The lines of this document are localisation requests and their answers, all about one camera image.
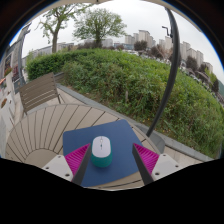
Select white and teal computer mouse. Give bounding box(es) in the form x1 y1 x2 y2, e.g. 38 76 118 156
90 135 113 169

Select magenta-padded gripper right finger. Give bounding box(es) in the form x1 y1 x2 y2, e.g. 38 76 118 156
131 143 184 187

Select grey street sign post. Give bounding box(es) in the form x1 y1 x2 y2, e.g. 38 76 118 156
13 22 33 86

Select dark blue mouse pad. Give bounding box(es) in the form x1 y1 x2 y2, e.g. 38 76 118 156
62 119 150 188

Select curved dark parasol pole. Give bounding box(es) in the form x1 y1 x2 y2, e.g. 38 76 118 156
145 7 182 138

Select slatted wooden garden chair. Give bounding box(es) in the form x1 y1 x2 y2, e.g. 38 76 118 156
18 72 64 116

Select tall thin-crowned tree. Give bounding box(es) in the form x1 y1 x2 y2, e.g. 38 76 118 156
36 3 92 54

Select round-crowned green tree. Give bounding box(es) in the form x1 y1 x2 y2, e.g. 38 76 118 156
72 8 128 50

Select distant high-rise buildings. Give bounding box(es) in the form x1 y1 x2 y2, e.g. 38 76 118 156
124 29 214 75

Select green hedge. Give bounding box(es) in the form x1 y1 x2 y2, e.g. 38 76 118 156
25 48 224 160

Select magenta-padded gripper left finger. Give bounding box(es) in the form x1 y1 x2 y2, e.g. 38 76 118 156
41 143 93 187

